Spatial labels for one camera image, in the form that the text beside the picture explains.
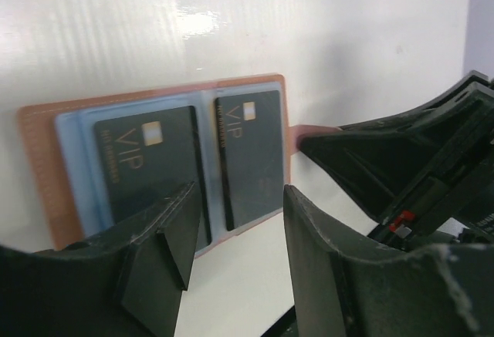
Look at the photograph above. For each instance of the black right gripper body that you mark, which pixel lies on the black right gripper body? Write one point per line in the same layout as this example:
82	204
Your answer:
446	145

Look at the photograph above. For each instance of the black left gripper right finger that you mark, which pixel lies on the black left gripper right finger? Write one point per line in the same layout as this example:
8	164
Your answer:
346	284

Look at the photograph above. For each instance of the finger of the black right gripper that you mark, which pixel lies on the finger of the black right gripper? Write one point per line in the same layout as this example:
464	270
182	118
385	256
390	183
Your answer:
354	156

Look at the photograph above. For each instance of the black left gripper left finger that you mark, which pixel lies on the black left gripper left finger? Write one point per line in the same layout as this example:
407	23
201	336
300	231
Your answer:
125	281

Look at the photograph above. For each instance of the black VIP credit card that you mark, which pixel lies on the black VIP credit card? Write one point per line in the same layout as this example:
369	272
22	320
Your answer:
148	156

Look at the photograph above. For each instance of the tan leather card holder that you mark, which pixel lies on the tan leather card holder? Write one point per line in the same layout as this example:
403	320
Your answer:
37	129

